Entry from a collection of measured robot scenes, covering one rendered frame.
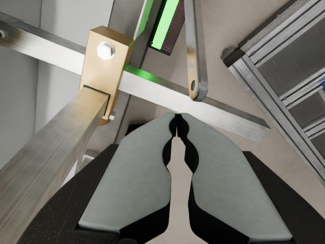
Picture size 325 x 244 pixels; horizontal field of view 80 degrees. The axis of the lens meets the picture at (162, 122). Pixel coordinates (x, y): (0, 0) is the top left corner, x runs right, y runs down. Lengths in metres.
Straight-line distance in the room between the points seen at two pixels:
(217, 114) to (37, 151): 0.23
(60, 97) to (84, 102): 0.35
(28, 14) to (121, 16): 0.20
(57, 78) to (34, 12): 0.15
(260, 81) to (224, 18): 0.36
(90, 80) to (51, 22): 0.28
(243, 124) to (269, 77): 0.72
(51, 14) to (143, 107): 0.84
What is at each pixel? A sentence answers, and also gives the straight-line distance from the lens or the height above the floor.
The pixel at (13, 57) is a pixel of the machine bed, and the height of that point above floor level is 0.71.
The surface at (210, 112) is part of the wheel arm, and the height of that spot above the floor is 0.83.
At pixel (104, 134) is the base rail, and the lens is 0.51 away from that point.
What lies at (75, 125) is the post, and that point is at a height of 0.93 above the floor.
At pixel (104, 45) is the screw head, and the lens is 0.25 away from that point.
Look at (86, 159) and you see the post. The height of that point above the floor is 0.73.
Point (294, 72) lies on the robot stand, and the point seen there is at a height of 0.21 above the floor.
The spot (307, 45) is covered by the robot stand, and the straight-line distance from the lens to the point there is 1.06.
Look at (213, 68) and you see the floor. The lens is 1.16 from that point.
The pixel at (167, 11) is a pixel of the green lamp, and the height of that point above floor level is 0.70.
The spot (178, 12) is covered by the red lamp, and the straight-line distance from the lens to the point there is 0.39.
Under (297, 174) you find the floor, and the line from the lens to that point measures 1.85.
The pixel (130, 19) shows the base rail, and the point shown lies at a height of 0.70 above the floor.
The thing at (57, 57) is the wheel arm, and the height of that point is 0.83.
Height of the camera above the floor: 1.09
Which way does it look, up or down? 58 degrees down
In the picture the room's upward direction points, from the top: 175 degrees counter-clockwise
